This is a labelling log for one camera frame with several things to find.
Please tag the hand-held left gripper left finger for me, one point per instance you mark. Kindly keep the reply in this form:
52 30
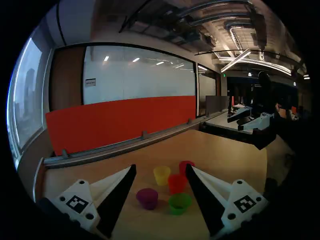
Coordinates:
85 192

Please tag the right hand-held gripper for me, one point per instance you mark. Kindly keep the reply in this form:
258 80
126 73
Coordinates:
263 95

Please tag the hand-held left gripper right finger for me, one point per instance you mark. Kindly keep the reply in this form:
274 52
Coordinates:
232 200

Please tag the grey desk screen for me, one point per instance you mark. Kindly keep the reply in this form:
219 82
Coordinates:
217 103

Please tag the green plastic cup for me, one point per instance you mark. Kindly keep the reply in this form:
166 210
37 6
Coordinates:
179 203

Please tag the orange plastic cup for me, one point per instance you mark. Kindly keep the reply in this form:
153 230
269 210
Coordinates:
177 183

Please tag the red plastic cup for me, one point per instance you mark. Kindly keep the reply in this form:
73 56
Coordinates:
183 166

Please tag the purple plastic cup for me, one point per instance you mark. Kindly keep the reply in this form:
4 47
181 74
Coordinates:
147 198

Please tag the yellow plastic cup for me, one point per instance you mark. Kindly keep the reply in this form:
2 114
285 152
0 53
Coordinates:
162 175

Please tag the red desk screen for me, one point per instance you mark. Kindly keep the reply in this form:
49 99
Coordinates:
120 122

